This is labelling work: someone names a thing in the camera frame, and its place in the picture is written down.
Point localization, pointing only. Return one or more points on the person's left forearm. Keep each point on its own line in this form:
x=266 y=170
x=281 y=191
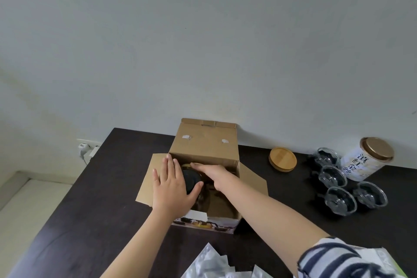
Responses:
x=143 y=245

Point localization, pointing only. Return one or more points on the white wall socket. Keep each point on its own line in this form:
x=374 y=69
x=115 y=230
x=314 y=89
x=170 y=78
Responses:
x=94 y=142

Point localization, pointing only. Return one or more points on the person's left hand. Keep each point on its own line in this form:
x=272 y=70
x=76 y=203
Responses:
x=171 y=193

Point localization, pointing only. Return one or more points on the glass teapot with black lid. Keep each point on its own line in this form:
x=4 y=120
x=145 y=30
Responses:
x=192 y=180

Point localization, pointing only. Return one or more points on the person's right forearm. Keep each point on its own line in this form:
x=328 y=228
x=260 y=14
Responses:
x=270 y=216

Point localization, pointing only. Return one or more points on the person's right hand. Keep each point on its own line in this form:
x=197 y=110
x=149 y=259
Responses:
x=220 y=176

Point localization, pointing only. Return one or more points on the red cardboard tea set box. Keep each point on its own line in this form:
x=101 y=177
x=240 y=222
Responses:
x=205 y=141

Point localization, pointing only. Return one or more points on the pile of silver foil packets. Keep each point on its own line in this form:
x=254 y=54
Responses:
x=208 y=264

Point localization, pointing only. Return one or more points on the white tea tin gold lid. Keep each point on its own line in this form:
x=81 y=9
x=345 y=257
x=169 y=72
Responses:
x=361 y=163

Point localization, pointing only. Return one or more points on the white charger adapter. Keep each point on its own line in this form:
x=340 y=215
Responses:
x=93 y=150

